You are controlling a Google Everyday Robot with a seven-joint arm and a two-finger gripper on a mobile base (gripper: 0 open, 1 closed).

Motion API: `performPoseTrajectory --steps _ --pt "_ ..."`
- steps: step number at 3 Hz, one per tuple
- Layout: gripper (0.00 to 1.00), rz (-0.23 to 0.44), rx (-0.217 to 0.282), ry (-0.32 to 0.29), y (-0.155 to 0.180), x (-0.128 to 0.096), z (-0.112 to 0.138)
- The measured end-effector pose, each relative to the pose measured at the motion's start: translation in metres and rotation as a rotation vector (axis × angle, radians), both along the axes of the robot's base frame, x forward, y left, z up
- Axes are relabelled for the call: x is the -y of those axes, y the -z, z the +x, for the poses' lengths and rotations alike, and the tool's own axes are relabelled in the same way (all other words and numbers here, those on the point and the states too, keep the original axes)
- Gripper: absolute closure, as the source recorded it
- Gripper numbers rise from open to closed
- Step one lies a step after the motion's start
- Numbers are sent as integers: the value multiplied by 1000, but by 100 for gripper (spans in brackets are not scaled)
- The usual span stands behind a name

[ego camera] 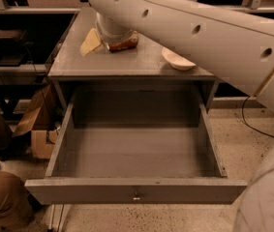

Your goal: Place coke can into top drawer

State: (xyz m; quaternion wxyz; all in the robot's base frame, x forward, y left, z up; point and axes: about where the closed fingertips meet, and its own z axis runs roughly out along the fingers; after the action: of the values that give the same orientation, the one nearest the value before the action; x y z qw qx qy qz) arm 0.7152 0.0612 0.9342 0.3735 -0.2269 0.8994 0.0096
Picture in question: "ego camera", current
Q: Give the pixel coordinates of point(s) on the white paper bowl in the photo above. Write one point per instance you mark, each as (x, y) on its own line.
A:
(177, 61)

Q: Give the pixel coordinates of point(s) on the brown cardboard box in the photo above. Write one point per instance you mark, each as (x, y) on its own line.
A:
(38, 120)

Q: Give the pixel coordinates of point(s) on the grey cabinet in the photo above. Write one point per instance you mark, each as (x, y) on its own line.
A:
(144, 61)

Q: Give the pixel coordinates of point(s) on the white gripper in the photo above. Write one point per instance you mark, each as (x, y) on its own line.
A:
(118, 38)

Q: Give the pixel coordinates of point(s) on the black shoe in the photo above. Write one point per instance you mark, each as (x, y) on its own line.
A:
(16, 148)

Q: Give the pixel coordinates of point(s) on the dark equipment on left shelf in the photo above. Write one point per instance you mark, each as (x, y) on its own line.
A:
(13, 48)

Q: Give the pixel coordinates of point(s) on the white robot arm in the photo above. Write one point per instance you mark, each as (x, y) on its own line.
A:
(236, 47)

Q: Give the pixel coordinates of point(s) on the open grey top drawer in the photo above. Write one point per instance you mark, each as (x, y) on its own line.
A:
(114, 142)

